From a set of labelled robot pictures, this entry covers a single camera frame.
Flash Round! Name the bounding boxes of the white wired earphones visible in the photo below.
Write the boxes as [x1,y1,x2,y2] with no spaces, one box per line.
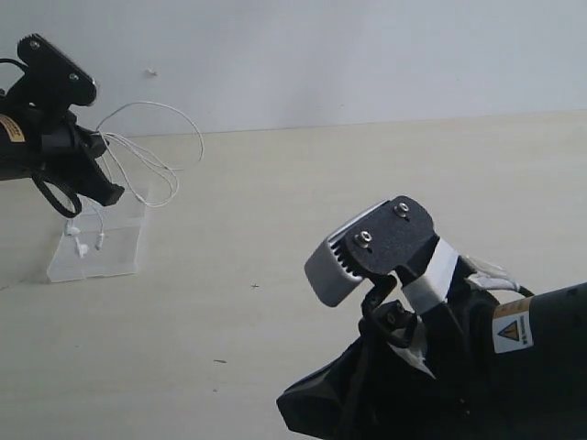
[63,101,205,259]

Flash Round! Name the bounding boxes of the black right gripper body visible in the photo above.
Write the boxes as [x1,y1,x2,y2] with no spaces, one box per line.
[338,263,504,439]

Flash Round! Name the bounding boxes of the clear plastic storage box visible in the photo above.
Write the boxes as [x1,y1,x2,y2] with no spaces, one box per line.
[47,190,148,283]

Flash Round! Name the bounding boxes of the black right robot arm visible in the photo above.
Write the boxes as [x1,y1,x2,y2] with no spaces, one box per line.
[277,258,586,439]

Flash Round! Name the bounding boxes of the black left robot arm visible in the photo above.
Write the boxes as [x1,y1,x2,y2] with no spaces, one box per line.
[1,92,125,218]

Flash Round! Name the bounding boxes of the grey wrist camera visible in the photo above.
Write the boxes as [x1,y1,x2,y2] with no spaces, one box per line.
[303,195,437,308]
[17,33,98,107]

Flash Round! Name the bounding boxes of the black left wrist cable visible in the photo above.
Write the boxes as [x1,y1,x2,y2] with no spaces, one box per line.
[31,169,83,219]

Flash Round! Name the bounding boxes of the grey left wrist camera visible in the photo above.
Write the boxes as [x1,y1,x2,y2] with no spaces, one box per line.
[17,33,98,107]

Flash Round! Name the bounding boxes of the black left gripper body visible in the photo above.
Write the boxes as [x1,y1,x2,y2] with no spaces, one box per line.
[1,103,105,183]

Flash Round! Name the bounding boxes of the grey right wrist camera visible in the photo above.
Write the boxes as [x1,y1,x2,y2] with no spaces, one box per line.
[303,195,437,308]

